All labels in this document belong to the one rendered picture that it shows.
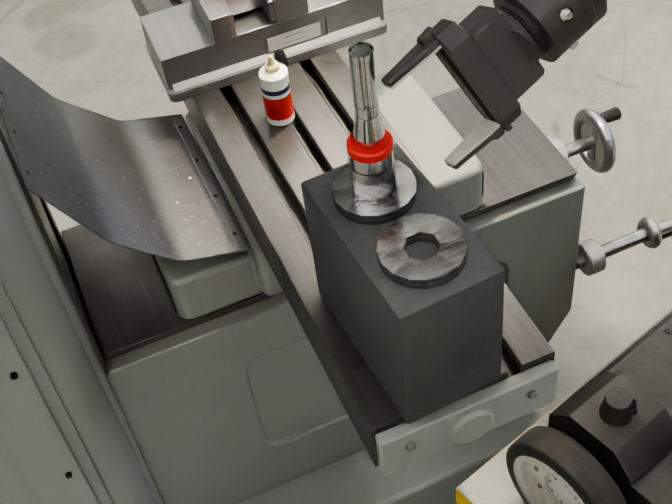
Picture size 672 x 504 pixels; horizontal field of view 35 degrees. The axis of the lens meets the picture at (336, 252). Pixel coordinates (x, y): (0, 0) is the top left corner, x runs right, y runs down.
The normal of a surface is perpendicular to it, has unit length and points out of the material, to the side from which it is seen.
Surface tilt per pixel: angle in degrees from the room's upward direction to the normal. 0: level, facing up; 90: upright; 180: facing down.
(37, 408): 88
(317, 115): 0
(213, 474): 90
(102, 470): 88
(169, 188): 16
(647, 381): 0
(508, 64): 63
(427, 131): 0
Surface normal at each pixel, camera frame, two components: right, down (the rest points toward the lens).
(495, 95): 0.32, 0.29
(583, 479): 0.08, -0.44
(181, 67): 0.38, 0.67
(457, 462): -0.10, -0.66
